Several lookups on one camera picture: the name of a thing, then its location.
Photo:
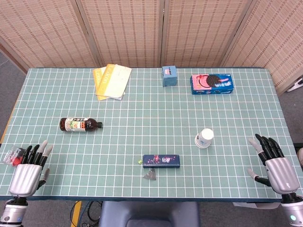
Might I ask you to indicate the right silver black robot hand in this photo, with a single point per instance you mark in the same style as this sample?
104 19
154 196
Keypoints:
281 172

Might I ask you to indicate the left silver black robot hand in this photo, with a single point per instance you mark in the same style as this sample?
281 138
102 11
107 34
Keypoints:
24 177

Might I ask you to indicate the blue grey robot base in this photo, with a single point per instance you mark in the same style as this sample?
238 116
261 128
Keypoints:
149 214

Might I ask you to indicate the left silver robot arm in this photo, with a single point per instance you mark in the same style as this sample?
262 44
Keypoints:
13 211

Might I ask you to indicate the clear red snack packet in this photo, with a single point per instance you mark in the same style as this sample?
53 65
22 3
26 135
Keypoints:
11 156

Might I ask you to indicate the white paper sheet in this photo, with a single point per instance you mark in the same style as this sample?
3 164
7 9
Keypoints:
255 205

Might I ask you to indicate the brown drink bottle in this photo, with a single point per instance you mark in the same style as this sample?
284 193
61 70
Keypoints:
75 124

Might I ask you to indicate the white stand foot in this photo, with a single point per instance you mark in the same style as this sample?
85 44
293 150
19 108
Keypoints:
296 85

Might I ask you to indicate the blue pink cookie box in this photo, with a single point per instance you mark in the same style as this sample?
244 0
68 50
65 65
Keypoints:
210 84

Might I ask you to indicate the dark blue pencil case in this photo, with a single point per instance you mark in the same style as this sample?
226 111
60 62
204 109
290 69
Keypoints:
161 162

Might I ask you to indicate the yellow cream booklet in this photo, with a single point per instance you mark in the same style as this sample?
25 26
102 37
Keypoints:
116 81
97 78

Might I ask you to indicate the grey triangular foil wrapper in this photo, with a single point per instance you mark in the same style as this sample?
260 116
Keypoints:
150 176

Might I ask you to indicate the green grid table mat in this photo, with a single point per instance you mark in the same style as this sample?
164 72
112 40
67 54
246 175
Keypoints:
151 118

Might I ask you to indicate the small light blue box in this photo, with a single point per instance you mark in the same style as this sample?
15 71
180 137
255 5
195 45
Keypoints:
169 76

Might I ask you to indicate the bamboo folding screen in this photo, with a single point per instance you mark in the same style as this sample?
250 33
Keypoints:
132 30

